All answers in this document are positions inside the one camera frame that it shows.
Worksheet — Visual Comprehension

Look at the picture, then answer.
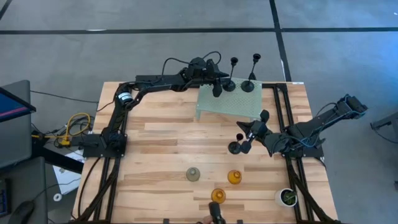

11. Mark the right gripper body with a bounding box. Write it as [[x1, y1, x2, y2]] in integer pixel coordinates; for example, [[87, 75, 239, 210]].
[[241, 110, 271, 155]]

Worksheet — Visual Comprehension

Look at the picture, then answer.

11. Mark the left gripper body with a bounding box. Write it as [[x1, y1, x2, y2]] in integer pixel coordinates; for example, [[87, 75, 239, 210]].
[[185, 57, 223, 98]]

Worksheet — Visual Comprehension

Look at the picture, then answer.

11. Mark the medium black candlestick holder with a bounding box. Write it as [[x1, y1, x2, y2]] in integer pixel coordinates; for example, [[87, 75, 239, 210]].
[[223, 57, 239, 93]]

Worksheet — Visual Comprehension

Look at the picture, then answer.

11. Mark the short black candlestick holder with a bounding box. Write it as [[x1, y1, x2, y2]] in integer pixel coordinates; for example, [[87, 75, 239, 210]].
[[228, 133, 244, 155]]

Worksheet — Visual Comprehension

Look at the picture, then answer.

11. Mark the tall black candlestick holder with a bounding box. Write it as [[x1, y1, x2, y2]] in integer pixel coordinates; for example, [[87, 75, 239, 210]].
[[241, 53, 262, 93]]

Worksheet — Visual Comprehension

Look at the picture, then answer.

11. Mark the amber ribbed glass candle holder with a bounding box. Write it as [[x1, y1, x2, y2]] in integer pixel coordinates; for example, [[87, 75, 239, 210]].
[[227, 169, 243, 185], [211, 188, 227, 205]]

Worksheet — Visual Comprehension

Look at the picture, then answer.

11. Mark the clear ribbed glass candle holder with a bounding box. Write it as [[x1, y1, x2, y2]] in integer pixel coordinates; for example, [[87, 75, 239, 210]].
[[185, 167, 201, 182]]

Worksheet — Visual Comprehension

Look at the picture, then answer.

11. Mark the green perforated metal stand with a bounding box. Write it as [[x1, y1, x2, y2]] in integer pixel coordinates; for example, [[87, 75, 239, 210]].
[[195, 77, 264, 121]]

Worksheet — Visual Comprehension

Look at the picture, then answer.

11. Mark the white plant pot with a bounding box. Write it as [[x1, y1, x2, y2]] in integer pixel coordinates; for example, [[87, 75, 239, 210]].
[[274, 187, 299, 208]]

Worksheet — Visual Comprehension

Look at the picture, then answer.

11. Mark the small green plant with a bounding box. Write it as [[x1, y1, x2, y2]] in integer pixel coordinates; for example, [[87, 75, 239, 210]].
[[281, 190, 297, 206]]

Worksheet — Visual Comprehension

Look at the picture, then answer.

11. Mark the grey stand leg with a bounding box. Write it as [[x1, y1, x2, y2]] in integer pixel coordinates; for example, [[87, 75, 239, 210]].
[[369, 111, 398, 138]]

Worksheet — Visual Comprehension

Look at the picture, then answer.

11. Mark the black floor stand leg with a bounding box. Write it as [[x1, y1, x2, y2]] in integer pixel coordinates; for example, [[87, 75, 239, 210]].
[[30, 145, 85, 175]]

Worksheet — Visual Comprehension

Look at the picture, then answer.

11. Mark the white paper sheet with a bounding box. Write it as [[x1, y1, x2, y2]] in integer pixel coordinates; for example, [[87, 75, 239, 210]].
[[52, 150, 84, 195]]

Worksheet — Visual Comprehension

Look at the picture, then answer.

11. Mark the large black monitor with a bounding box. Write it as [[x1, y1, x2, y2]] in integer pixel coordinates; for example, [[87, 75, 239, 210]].
[[0, 86, 37, 123]]

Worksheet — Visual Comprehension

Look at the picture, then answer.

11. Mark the dark grey desk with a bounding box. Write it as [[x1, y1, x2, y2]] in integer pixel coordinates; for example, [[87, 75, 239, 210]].
[[0, 157, 48, 224]]

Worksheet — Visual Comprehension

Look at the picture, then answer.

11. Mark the black computer mouse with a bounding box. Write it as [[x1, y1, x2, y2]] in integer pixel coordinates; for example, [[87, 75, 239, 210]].
[[8, 200, 35, 224]]

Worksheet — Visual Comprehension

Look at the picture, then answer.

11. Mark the black keyboard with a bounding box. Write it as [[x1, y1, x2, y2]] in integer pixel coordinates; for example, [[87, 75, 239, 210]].
[[0, 179, 10, 218]]

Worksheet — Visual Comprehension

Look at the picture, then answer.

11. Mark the black aluminium extrusion frame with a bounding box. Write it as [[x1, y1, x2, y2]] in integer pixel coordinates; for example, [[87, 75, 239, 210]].
[[73, 81, 341, 224]]

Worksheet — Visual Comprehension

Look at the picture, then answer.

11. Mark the black floor cable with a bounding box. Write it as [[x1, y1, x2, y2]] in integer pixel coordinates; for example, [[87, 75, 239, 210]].
[[30, 90, 100, 104]]

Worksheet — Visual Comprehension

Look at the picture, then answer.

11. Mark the yellow cable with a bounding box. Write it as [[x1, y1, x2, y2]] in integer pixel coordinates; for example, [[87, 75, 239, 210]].
[[30, 112, 91, 147]]

